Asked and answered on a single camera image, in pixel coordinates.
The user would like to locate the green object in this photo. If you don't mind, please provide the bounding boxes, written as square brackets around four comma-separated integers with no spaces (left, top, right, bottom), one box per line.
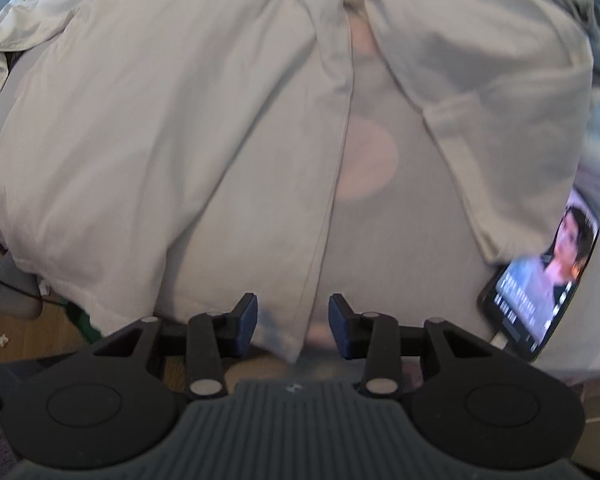
[67,305,106,347]

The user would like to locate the person's grey socked foot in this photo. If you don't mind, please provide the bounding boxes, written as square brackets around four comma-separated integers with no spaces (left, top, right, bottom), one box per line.
[0,255,44,320]

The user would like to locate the white and striped clothes pile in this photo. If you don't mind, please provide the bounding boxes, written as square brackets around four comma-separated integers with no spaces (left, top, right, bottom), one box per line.
[0,0,78,97]

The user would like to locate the cream white pants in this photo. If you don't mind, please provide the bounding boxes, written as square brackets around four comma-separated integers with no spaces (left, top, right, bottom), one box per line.
[0,0,597,366]

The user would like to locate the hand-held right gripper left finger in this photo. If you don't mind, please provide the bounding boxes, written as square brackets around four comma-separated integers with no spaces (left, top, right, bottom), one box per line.
[94,292,259,401]

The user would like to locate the black smartphone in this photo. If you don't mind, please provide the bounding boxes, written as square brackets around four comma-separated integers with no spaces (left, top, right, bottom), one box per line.
[476,189,600,364]

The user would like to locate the black floor cable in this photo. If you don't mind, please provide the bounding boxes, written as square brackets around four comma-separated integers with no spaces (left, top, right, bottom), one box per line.
[0,267,47,307]

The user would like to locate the grey bed sheet, pink dots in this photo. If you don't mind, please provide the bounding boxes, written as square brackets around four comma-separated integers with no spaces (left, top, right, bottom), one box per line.
[0,0,600,391]

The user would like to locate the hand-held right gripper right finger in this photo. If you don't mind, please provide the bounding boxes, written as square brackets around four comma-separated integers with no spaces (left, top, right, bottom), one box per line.
[328,294,486,401]

